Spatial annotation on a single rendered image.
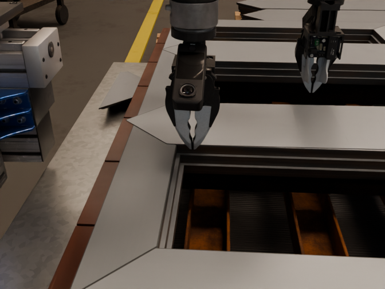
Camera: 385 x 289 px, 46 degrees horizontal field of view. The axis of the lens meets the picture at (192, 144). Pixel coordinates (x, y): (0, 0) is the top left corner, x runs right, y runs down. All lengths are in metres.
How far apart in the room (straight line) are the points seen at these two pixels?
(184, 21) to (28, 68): 0.40
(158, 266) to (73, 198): 0.48
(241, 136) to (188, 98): 0.21
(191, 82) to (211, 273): 0.28
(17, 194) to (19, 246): 1.39
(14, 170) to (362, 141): 1.94
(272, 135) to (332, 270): 0.34
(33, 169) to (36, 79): 1.51
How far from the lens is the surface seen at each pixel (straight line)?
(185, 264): 0.57
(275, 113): 0.93
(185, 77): 0.68
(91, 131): 1.27
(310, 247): 0.89
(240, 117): 0.90
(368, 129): 0.91
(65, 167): 1.12
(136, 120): 0.89
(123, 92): 1.40
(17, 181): 2.40
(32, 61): 0.97
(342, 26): 1.60
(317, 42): 0.96
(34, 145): 1.06
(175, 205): 0.71
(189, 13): 0.69
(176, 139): 0.82
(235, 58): 1.23
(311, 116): 0.93
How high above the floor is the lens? 1.26
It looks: 30 degrees down
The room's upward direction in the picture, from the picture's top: straight up
